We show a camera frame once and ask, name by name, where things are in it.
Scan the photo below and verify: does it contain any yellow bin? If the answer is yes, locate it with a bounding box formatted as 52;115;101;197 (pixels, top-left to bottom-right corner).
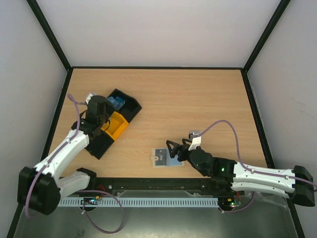
102;112;129;141

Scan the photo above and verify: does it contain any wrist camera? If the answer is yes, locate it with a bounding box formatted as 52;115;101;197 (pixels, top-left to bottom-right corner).
85;92;96;105
188;131;202;151

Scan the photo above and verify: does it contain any black bin near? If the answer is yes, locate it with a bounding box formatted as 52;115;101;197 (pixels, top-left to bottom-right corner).
85;133;114;160

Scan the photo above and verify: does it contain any blue card in bin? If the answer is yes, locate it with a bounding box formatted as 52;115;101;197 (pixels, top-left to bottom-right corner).
115;97;125;110

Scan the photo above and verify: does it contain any dark blue card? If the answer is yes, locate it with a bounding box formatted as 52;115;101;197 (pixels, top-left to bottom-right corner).
107;97;121;110

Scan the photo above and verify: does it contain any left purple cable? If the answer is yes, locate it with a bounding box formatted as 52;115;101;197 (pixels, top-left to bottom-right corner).
24;93;87;218

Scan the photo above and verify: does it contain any light blue card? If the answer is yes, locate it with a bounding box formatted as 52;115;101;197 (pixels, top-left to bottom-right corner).
167;156;185;167

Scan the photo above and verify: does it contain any translucent plastic card holder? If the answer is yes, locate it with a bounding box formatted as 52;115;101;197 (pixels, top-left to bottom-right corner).
150;148;185;168

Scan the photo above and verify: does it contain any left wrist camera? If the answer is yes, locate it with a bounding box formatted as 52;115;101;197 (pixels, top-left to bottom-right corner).
85;92;96;105

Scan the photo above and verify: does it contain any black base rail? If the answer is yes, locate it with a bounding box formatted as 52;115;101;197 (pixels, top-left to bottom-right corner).
96;178;236;197

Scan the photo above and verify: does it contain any black bin far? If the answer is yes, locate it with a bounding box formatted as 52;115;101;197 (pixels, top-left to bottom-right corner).
106;89;142;123

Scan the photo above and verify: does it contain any purple cable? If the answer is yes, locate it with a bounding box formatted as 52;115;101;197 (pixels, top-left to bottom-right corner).
24;93;87;218
199;120;317;189

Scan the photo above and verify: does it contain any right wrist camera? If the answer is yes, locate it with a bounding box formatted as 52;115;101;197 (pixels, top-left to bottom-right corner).
188;131;202;151

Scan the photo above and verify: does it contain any black bin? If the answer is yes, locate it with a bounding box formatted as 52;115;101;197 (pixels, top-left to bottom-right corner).
85;133;114;160
106;89;142;123

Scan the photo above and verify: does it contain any black enclosure frame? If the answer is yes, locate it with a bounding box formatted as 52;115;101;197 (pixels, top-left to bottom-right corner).
7;0;305;238

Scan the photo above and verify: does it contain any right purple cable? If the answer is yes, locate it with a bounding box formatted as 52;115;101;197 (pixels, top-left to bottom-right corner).
199;120;317;189

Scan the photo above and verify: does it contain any white slotted cable duct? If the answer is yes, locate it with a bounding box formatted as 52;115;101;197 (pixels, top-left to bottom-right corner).
59;197;218;208

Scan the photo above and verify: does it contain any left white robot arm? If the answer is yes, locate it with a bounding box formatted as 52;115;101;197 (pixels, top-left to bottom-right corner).
17;93;109;218

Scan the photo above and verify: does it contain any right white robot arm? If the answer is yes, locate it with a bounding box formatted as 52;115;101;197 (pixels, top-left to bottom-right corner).
166;139;315;207

